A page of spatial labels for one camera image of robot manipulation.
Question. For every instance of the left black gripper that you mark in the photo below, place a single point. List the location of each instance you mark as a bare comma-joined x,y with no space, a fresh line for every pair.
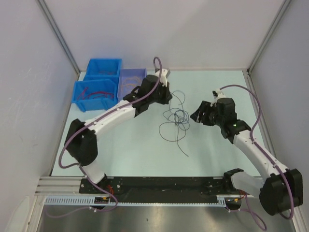
167,96

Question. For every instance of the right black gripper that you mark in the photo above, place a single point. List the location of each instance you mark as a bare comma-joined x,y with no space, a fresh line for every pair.
204,108

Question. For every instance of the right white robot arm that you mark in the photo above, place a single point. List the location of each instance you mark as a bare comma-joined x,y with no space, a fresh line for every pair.
279,188

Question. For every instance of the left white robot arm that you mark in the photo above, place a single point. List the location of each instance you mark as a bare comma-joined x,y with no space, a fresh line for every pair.
82,137

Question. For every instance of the lavender plastic tray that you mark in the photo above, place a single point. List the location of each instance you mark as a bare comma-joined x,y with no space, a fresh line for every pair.
128,80

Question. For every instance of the front blue plastic bin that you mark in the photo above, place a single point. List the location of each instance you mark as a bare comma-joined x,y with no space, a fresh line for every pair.
94,95

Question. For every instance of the blue plastic bin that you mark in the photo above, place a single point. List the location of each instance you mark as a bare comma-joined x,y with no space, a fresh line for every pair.
109,67
94,95

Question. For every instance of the rear blue plastic bin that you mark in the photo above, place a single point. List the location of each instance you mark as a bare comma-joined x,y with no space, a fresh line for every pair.
109,67

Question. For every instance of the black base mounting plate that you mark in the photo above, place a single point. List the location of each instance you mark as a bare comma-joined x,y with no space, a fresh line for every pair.
168,189

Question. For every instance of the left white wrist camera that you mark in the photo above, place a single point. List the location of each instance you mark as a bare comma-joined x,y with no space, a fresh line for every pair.
163,76

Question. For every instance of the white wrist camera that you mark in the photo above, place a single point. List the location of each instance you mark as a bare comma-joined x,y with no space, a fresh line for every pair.
163,76
217,94

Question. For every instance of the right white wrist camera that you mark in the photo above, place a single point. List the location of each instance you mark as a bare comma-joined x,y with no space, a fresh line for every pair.
217,94

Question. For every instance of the grey slotted cable duct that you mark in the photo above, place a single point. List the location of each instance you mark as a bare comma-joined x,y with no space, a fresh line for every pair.
103,201

